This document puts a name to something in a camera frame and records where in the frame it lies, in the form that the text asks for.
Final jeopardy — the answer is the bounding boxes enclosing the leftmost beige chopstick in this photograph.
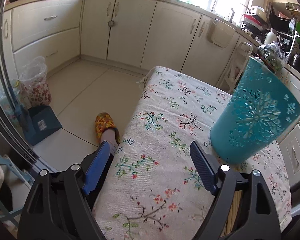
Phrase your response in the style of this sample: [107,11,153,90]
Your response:
[224,191,242,235]

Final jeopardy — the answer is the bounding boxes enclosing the floral bin with plastic bag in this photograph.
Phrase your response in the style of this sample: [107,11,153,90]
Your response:
[19,56,52,107]

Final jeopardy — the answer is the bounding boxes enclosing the teal perforated plastic basket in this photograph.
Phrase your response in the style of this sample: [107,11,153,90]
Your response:
[210,56,300,165]

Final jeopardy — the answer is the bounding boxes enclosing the white hanging bin on door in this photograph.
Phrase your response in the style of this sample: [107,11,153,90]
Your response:
[207,19,236,48]

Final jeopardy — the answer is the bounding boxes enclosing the floral white tablecloth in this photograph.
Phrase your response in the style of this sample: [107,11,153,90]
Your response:
[91,65,293,240]

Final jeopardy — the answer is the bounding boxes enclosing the dish rack with dishes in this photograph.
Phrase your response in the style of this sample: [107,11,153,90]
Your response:
[241,3,291,38]

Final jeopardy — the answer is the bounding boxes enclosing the dark blue cardboard box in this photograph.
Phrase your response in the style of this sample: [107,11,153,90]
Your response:
[24,105,62,146]

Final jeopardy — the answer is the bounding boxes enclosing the cream kitchen cabinets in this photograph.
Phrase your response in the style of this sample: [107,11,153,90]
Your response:
[0,0,300,188]

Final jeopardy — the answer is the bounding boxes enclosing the yellow floral slipper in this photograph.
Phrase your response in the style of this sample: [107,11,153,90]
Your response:
[95,113,120,145]

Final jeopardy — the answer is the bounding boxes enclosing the light blue shelf frame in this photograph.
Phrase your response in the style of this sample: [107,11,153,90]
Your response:
[0,154,33,234]

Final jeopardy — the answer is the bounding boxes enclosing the white storage rack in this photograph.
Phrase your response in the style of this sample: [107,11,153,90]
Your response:
[219,42,253,94]

